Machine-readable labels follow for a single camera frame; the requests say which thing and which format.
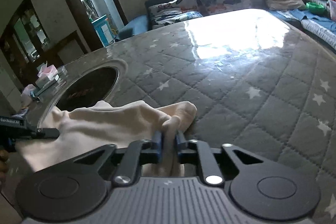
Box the clear plastic storage box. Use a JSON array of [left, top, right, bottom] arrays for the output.
[[328, 0, 336, 21]]

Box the grey quilted star table cover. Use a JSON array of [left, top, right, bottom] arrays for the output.
[[27, 9, 335, 223]]

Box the person's left hand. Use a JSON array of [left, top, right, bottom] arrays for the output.
[[0, 149, 9, 185]]

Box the flat butterfly pillow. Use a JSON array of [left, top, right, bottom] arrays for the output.
[[148, 0, 203, 29]]

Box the white pink plastic bag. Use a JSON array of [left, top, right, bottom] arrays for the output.
[[21, 84, 36, 107]]

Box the grey knitted sofa throw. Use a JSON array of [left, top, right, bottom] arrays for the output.
[[301, 19, 335, 51]]

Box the black round induction cooktop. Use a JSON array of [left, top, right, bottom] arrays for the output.
[[55, 67, 119, 111]]

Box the blue white small cabinet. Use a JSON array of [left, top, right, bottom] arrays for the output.
[[91, 15, 116, 47]]

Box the pink white tissue pack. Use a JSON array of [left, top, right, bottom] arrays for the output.
[[35, 64, 58, 89]]

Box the green plastic bowl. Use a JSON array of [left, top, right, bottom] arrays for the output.
[[306, 2, 327, 16]]

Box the blue sectional sofa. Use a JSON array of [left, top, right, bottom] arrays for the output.
[[116, 0, 335, 48]]

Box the dark wooden display cabinet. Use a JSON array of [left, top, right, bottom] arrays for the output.
[[1, 0, 88, 90]]

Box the cream beige garment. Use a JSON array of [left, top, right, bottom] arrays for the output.
[[16, 101, 197, 176]]

